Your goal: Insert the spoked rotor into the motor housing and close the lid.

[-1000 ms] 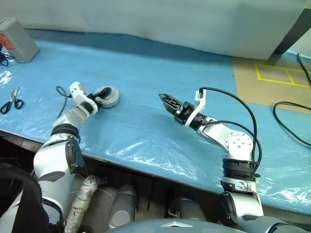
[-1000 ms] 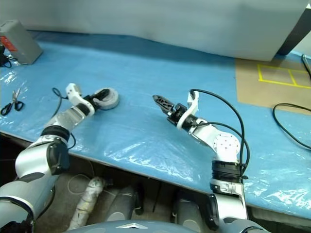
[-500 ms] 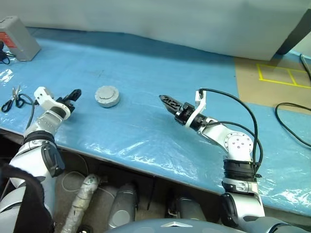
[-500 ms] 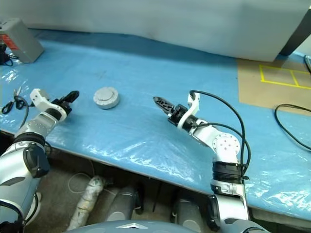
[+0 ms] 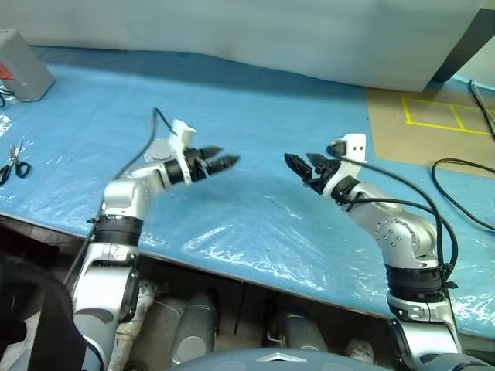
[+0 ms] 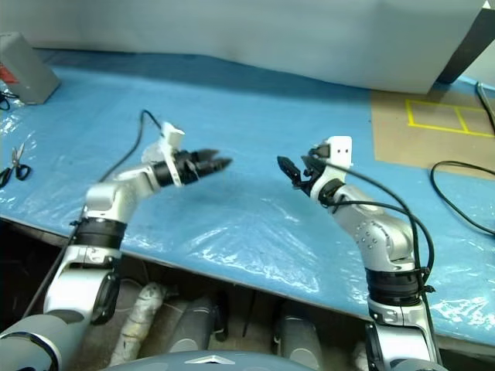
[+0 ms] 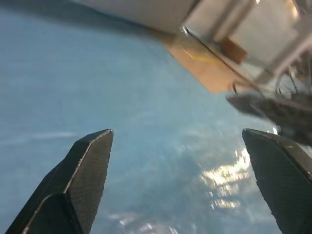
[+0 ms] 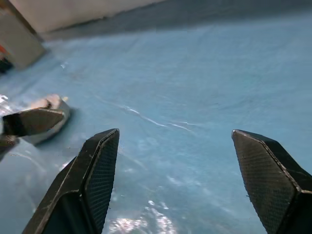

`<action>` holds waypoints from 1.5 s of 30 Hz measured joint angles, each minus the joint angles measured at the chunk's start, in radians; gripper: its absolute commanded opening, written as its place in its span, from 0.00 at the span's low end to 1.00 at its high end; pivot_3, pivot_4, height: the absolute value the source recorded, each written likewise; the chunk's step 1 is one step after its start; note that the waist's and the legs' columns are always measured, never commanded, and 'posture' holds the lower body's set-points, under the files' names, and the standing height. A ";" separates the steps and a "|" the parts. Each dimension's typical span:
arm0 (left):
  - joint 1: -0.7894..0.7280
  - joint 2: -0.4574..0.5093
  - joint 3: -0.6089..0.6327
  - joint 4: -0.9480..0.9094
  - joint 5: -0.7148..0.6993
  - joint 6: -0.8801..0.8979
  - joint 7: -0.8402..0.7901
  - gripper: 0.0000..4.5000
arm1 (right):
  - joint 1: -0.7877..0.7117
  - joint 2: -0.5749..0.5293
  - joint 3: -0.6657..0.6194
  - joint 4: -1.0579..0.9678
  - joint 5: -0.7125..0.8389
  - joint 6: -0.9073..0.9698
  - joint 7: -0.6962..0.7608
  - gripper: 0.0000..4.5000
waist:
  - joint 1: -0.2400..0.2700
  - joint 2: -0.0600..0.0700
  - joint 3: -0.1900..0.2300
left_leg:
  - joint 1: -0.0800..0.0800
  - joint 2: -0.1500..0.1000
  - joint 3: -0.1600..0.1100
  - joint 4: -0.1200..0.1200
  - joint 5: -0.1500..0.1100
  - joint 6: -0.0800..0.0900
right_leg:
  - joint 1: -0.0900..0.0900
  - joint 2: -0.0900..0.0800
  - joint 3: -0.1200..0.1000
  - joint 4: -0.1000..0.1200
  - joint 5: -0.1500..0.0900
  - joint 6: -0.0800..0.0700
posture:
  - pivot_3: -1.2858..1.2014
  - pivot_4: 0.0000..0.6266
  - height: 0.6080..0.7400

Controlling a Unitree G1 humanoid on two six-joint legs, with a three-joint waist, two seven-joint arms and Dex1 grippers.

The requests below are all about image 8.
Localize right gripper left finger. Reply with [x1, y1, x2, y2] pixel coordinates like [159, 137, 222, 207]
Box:
[21, 128, 120, 234]

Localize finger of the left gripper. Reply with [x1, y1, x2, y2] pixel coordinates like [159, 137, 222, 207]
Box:
[1, 108, 66, 137]

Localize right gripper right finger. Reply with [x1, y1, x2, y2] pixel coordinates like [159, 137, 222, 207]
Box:
[231, 129, 312, 234]

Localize silver motor stator copper windings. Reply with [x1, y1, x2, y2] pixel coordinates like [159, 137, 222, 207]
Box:
[24, 104, 73, 146]

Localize grey box red label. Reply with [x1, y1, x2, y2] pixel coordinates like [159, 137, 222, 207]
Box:
[0, 0, 47, 70]

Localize white backdrop board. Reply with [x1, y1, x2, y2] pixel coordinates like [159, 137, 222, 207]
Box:
[8, 0, 166, 34]

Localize blue plastic table cover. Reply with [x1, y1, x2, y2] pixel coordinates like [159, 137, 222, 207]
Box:
[0, 0, 312, 234]

